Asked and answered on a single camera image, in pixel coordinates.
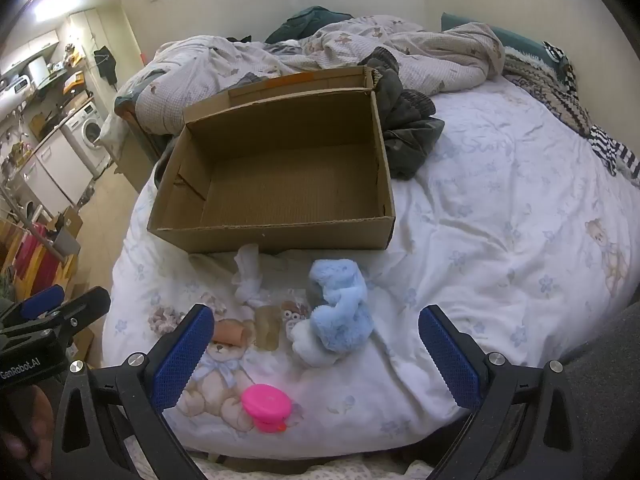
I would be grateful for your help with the white washing machine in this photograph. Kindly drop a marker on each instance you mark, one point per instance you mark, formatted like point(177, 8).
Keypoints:
point(87, 130)

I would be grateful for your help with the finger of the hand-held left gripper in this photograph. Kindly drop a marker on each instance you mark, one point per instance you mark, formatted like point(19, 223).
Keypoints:
point(85, 306)
point(42, 299)

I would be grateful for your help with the dark green jacket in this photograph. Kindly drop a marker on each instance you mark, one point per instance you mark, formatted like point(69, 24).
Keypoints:
point(310, 20)

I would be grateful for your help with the blue fuzzy sock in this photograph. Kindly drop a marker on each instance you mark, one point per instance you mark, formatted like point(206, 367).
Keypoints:
point(340, 305)

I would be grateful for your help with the patterned knit blanket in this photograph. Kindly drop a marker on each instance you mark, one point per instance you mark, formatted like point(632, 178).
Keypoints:
point(547, 87)

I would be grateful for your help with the pink makeup sponge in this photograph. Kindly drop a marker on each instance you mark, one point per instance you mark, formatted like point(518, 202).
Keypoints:
point(265, 402)

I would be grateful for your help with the grey cloth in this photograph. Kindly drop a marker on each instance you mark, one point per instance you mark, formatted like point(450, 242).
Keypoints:
point(610, 385)

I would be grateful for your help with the white textured cloth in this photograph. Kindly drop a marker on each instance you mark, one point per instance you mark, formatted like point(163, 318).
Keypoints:
point(300, 470)

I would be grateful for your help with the beige lace scrunchie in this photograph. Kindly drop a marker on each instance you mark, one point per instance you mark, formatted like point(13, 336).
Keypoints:
point(165, 317)

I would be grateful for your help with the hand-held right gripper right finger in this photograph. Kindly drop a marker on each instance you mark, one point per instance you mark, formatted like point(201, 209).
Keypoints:
point(450, 365)

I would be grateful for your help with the white kitchen appliance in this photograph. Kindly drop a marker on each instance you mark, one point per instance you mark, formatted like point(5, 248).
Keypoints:
point(17, 86)

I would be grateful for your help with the white soft cloth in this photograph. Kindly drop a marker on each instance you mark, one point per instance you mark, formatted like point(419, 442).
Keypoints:
point(247, 276)

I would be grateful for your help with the wooden bed frame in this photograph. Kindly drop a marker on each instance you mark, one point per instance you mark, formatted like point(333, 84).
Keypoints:
point(142, 155)

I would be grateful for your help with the black white striped cloth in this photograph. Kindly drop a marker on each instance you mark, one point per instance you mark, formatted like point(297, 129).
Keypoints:
point(607, 145)

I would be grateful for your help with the tan makeup sponge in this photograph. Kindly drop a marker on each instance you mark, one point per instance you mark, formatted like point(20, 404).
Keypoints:
point(234, 332)

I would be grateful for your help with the green pillow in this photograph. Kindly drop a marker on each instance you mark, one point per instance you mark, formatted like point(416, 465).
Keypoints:
point(520, 42)

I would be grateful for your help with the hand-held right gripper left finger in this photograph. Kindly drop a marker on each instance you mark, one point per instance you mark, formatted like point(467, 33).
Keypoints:
point(180, 355)

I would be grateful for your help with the orange box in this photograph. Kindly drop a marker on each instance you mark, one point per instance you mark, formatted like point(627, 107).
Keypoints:
point(74, 82)

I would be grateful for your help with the person's left hand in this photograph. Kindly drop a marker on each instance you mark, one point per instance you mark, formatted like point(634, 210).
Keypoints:
point(22, 435)

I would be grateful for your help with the white cabinet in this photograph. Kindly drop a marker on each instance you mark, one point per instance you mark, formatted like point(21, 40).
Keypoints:
point(55, 170)

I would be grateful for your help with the grey bin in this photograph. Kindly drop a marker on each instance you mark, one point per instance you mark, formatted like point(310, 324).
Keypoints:
point(66, 242)

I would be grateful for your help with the brown cardboard box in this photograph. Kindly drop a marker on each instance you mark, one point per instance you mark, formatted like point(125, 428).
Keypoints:
point(280, 195)

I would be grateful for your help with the white bear-printed bed sheet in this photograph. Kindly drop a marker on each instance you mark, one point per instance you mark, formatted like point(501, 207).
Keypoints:
point(475, 240)

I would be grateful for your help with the clear plastic packet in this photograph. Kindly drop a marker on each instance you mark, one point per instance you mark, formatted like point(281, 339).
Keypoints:
point(292, 316)

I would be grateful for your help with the checked bear-printed duvet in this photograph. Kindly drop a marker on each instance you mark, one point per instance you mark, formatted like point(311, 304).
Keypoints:
point(210, 60)

